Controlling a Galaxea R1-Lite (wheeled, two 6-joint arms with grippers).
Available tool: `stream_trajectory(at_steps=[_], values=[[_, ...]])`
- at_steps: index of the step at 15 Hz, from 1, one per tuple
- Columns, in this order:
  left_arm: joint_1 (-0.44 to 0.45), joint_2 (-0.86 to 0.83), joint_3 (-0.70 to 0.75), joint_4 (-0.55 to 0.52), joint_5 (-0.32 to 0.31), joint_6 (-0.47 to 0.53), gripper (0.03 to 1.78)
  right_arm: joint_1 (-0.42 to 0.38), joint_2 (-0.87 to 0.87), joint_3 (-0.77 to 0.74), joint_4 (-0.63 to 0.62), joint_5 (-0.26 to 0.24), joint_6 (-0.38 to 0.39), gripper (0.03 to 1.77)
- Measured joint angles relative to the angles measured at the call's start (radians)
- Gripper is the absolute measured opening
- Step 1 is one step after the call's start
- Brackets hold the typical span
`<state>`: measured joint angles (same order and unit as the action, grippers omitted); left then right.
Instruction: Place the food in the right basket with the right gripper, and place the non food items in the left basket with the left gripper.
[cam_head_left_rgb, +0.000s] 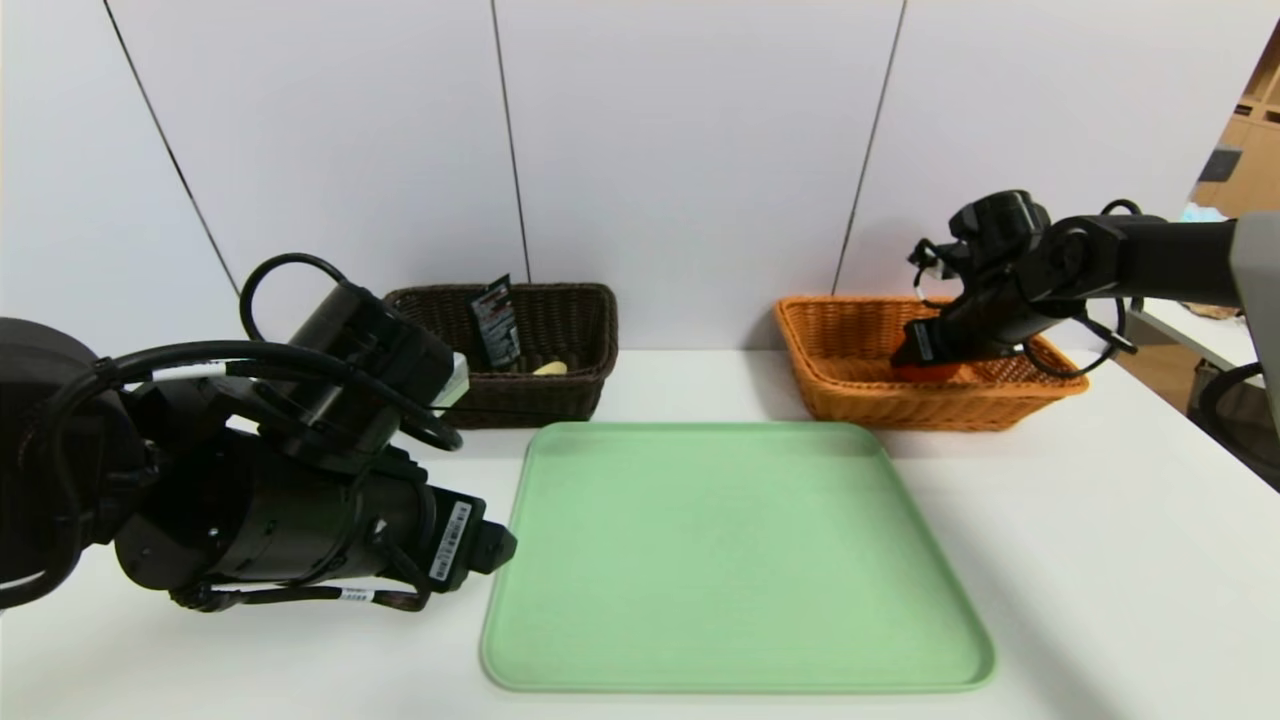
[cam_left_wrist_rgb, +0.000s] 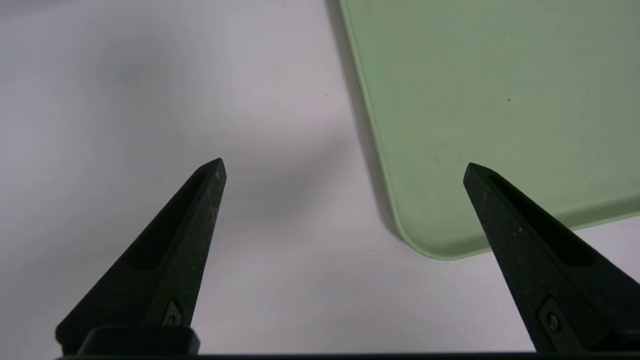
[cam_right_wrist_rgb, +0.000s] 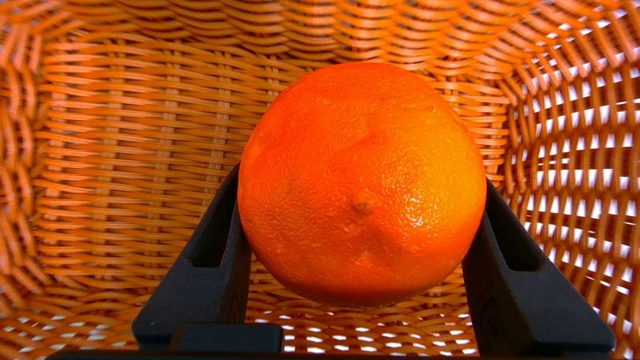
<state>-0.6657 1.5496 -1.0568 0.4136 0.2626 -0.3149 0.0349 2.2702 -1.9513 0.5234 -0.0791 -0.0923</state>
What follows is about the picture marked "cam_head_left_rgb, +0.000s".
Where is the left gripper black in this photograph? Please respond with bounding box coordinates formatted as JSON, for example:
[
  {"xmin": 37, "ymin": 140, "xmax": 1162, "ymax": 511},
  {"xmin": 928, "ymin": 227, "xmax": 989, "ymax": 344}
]
[{"xmin": 358, "ymin": 476, "xmax": 519, "ymax": 595}]

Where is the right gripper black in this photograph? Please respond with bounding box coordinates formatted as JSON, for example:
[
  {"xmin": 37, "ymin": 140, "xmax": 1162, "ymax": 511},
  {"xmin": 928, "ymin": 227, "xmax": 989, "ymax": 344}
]
[{"xmin": 889, "ymin": 282, "xmax": 1030, "ymax": 370}]

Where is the black cosmetic tube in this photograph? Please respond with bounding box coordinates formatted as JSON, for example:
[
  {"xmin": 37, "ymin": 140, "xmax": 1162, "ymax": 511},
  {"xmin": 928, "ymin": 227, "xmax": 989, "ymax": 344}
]
[{"xmin": 471, "ymin": 276, "xmax": 523, "ymax": 373}]

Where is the orange wicker basket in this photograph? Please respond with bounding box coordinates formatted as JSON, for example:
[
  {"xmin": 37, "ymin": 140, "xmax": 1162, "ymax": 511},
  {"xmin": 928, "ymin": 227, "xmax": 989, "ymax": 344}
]
[{"xmin": 773, "ymin": 295, "xmax": 1091, "ymax": 433}]

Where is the dark brown wicker basket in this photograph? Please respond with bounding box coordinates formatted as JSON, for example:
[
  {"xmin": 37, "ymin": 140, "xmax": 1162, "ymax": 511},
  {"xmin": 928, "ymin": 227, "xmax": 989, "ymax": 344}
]
[{"xmin": 385, "ymin": 284, "xmax": 619, "ymax": 429}]

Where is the light green plastic tray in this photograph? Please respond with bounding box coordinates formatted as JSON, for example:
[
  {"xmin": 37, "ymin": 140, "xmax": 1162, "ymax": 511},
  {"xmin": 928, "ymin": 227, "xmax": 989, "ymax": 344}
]
[{"xmin": 480, "ymin": 421, "xmax": 997, "ymax": 693}]

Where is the grey woven storage bin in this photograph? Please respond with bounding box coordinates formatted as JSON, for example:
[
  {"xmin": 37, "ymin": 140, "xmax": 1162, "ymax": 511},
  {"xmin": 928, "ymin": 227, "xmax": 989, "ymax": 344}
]
[{"xmin": 1186, "ymin": 362, "xmax": 1280, "ymax": 451}]

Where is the wooden shelf unit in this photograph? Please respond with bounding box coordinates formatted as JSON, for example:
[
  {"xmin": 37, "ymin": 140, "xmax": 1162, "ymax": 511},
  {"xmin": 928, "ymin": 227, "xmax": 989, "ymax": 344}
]
[{"xmin": 1186, "ymin": 10, "xmax": 1280, "ymax": 216}]

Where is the thin black tagged cable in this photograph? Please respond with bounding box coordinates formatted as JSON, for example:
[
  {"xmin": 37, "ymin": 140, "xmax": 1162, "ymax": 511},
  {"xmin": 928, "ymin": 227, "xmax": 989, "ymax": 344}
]
[{"xmin": 168, "ymin": 583, "xmax": 433, "ymax": 614}]

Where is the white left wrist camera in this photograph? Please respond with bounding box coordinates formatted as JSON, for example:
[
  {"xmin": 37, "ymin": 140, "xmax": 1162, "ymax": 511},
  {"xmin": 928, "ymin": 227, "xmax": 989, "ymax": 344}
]
[{"xmin": 430, "ymin": 350, "xmax": 472, "ymax": 409}]

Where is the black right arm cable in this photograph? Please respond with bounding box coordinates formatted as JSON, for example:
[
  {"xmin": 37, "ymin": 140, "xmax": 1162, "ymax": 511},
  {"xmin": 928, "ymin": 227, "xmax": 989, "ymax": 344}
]
[{"xmin": 1020, "ymin": 198, "xmax": 1141, "ymax": 379}]

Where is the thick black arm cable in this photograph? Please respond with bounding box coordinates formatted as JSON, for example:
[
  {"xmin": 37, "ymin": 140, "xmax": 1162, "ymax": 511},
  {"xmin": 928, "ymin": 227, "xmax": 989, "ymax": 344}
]
[{"xmin": 40, "ymin": 340, "xmax": 466, "ymax": 453}]

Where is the black camera cable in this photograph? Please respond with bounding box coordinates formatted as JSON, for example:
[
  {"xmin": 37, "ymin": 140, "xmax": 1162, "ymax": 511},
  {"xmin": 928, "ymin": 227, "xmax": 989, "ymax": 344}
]
[{"xmin": 239, "ymin": 252, "xmax": 351, "ymax": 346}]

